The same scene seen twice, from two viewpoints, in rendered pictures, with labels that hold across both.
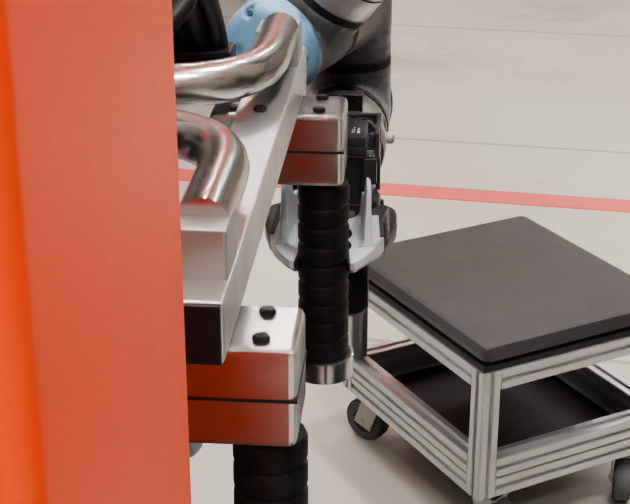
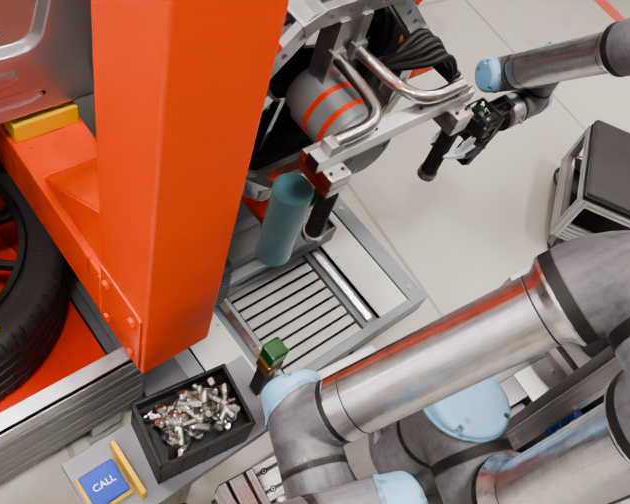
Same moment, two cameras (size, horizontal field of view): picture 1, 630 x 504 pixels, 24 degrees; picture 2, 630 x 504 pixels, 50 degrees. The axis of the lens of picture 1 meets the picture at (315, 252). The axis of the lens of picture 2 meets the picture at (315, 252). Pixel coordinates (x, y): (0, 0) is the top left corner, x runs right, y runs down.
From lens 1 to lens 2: 72 cm
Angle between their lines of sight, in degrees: 37
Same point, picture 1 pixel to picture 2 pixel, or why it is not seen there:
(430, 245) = (628, 139)
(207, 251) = (328, 149)
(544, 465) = not seen: hidden behind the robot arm
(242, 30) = (482, 65)
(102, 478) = (184, 202)
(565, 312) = not seen: outside the picture
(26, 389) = (157, 193)
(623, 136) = not seen: outside the picture
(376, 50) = (541, 92)
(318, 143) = (449, 121)
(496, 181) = not seen: outside the picture
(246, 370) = (323, 177)
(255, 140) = (402, 119)
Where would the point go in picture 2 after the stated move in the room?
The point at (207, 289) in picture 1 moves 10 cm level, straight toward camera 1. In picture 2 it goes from (322, 157) to (283, 184)
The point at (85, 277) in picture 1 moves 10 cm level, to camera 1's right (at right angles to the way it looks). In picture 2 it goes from (184, 181) to (232, 233)
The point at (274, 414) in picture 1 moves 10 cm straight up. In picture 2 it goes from (324, 190) to (338, 153)
